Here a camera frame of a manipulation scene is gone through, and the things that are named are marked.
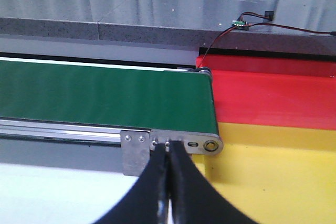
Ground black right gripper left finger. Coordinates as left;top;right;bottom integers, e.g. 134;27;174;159
96;144;168;223

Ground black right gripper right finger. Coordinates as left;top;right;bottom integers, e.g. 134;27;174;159
170;141;255;223

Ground yellow plastic tray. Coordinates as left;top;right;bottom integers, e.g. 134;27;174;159
192;123;335;223

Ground green conveyor belt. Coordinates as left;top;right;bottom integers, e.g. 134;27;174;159
1;61;218;134

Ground red plastic tray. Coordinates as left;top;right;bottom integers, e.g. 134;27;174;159
196;55;335;130

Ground small green circuit board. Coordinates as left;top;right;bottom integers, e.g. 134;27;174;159
232;20;249;30

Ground small black sensor block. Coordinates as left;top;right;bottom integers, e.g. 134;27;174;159
264;10;274;21

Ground grey stone counter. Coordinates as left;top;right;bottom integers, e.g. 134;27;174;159
1;0;335;56

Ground steel conveyor support bracket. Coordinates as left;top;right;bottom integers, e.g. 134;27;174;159
120;130;150;176

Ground red black wire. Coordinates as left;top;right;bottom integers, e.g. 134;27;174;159
197;12;336;69

